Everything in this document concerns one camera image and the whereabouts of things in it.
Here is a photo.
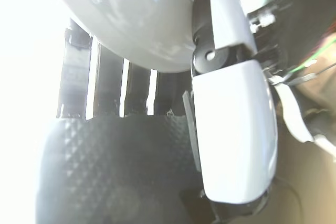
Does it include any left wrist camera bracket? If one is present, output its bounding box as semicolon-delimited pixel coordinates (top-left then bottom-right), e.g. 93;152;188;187
272;77;336;162

